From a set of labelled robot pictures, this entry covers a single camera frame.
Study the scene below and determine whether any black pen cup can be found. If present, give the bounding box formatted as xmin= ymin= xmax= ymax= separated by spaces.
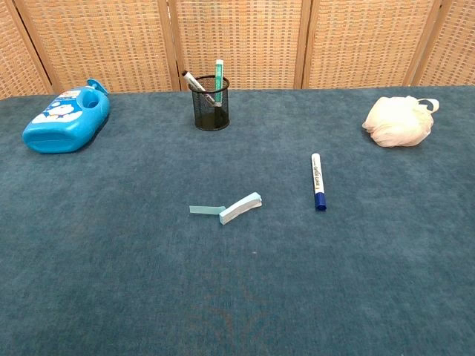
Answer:
xmin=189 ymin=75 xmax=231 ymax=131

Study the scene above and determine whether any blue capped white marker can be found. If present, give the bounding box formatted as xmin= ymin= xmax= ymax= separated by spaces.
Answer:
xmin=310 ymin=152 xmax=328 ymax=212

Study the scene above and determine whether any green white marker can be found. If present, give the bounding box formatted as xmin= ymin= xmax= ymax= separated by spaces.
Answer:
xmin=214 ymin=59 xmax=225 ymax=108

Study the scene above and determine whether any black capped white marker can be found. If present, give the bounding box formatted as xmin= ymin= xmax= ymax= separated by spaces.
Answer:
xmin=181 ymin=70 xmax=223 ymax=108

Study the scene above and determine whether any blue carpet table mat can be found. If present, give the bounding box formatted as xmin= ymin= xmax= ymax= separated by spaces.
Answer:
xmin=0 ymin=85 xmax=475 ymax=356

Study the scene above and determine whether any wicker folding screen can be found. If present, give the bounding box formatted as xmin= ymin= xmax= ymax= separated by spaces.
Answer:
xmin=0 ymin=0 xmax=475 ymax=100

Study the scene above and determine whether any pale pink bath loofah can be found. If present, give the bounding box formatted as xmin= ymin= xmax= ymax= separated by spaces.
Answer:
xmin=361 ymin=95 xmax=441 ymax=148

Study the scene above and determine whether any blue cartoon pump bottle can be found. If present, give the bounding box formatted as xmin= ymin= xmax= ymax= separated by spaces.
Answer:
xmin=22 ymin=78 xmax=111 ymax=154

